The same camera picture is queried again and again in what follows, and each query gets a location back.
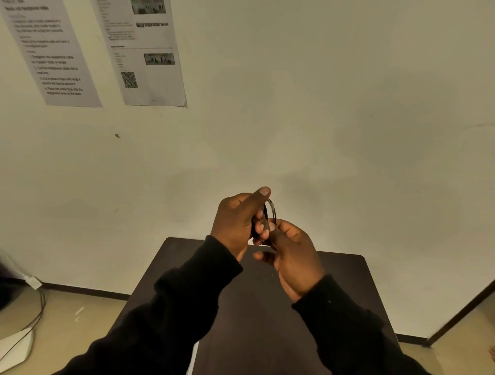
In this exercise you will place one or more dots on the person's left forearm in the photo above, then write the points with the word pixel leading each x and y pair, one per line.
pixel 174 309

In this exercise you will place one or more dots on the person's right forearm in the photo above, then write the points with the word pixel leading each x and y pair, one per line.
pixel 348 332

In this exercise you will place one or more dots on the person's right hand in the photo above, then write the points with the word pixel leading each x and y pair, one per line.
pixel 296 259

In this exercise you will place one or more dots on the printed text wall sheet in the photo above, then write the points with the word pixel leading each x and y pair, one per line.
pixel 54 54

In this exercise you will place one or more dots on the white power adapter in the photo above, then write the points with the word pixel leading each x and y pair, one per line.
pixel 33 283

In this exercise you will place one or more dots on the printed wall sheet with photos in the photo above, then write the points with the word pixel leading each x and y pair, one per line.
pixel 154 81

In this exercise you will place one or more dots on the white flat floor device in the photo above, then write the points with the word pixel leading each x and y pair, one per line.
pixel 15 349

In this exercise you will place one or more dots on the dark door frame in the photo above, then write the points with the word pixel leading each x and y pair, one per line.
pixel 460 313

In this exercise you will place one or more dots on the person's left hand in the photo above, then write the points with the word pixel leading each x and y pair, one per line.
pixel 236 220

